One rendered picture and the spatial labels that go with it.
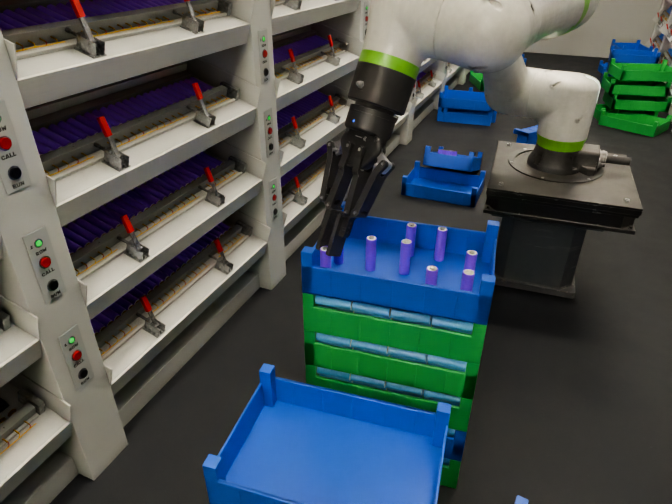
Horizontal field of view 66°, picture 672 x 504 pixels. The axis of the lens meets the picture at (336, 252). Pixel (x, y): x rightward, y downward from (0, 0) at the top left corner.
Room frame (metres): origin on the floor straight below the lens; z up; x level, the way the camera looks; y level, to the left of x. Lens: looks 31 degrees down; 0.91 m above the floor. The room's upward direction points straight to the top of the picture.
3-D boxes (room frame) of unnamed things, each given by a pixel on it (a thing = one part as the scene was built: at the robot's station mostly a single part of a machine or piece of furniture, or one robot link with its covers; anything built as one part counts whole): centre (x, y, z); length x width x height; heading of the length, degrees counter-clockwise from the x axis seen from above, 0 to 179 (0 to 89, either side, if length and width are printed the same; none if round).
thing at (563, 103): (1.40, -0.61, 0.51); 0.16 x 0.13 x 0.19; 56
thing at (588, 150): (1.38, -0.67, 0.39); 0.26 x 0.15 x 0.06; 69
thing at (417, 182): (2.00, -0.45, 0.04); 0.30 x 0.20 x 0.08; 67
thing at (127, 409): (1.70, 0.15, 0.03); 2.19 x 0.16 x 0.05; 157
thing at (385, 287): (0.76, -0.12, 0.44); 0.30 x 0.20 x 0.08; 73
